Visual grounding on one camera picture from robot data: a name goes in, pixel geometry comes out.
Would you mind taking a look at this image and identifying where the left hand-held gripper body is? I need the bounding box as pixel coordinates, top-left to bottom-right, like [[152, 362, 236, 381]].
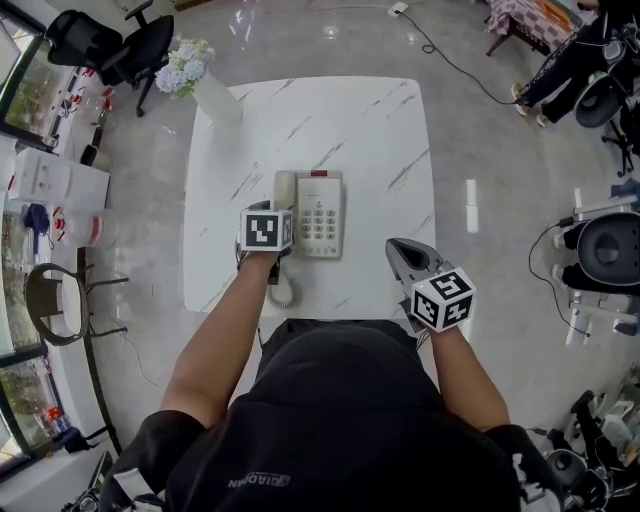
[[238, 208, 298, 286]]

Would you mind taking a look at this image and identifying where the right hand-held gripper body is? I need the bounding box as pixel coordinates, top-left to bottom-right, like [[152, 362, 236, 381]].
[[399, 259, 476, 333]]

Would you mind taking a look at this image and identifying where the beige telephone handset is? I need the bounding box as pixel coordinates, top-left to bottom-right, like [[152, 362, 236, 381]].
[[273, 170, 300, 236]]

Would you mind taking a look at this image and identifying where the person's left forearm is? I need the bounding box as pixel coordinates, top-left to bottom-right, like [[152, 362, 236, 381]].
[[160, 249, 281, 429]]

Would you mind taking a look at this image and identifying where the person's right forearm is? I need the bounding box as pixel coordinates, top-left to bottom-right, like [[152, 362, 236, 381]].
[[428, 324, 511, 434]]

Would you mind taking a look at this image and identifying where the beige telephone base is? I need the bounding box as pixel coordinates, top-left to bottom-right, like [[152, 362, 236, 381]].
[[292, 169, 346, 260]]

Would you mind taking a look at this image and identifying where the white marble table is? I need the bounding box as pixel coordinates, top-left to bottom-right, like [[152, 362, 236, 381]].
[[182, 75, 437, 321]]

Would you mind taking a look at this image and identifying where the pale blue flower bouquet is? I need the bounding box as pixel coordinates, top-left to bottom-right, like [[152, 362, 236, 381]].
[[154, 33, 216, 100]]

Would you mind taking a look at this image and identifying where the person's black clothing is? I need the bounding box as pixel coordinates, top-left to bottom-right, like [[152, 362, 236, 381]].
[[99, 318, 566, 512]]

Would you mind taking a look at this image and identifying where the clear bottle red label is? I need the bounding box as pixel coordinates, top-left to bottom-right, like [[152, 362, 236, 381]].
[[52, 207, 124, 249]]

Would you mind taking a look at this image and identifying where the black high-back office chair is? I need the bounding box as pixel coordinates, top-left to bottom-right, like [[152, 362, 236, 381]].
[[45, 0, 176, 119]]

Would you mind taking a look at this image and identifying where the round-back chair white cushion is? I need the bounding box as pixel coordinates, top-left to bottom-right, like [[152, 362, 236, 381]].
[[23, 262, 130, 347]]

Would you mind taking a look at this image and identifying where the dark blue cloth bag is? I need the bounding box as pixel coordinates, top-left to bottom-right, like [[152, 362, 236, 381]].
[[23, 202, 55, 251]]

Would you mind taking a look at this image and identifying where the table with checkered cloth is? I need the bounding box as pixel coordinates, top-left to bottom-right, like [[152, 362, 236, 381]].
[[484, 0, 586, 59]]

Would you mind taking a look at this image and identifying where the black-framed window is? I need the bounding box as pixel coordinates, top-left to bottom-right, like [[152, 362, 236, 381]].
[[0, 14, 56, 146]]

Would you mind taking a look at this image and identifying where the red and blue can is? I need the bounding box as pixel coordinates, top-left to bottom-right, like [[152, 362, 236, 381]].
[[45, 407, 71, 434]]

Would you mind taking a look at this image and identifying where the black floor cable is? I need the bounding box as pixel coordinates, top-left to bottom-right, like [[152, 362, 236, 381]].
[[528, 222, 591, 335], [399, 9, 521, 106]]

